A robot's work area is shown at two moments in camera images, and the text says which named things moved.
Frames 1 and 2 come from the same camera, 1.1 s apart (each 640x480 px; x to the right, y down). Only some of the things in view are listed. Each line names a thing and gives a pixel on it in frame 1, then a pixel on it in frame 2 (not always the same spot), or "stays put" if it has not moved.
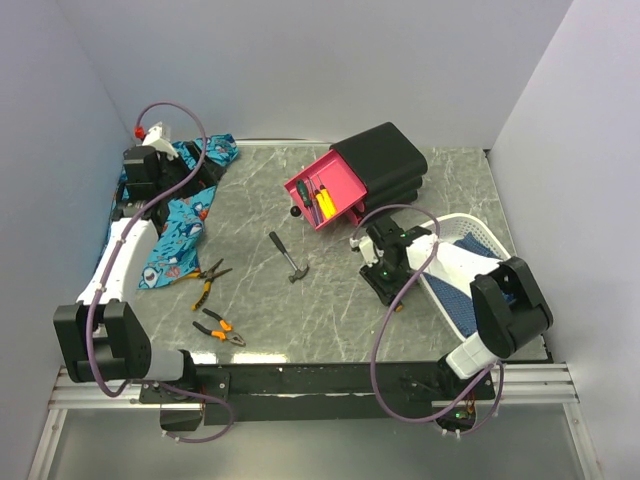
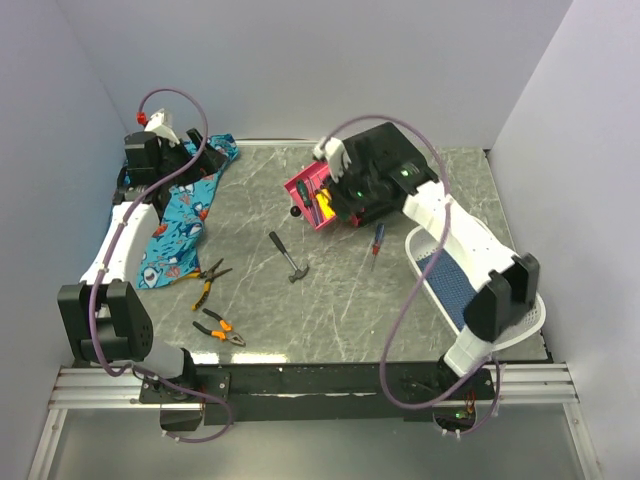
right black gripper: [383, 289] → [347, 205]
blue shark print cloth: [174, 255] stays put
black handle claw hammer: [299, 272] stays put
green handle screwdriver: [304, 193] stays put
